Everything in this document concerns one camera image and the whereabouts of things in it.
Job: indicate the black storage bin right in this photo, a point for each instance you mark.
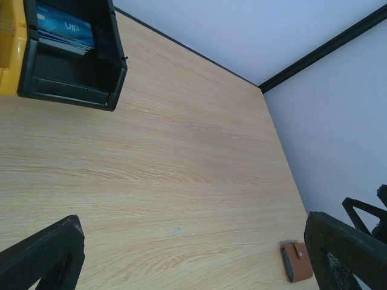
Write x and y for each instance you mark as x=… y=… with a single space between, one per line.
x=93 y=80

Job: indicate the blue VIP card stack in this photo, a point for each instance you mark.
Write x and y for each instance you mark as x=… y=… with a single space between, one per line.
x=62 y=30

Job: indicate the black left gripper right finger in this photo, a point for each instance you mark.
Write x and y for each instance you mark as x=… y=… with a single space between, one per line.
x=341 y=255

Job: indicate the black enclosure frame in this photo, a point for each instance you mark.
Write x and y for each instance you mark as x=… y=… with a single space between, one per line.
x=254 y=39

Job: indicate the yellow storage bin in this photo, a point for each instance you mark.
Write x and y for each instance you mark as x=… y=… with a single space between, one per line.
x=13 y=43

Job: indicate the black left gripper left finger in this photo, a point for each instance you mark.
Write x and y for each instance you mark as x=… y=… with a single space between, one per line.
x=52 y=258

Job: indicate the brown leather card holder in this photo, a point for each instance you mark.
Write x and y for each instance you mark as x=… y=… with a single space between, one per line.
x=296 y=261

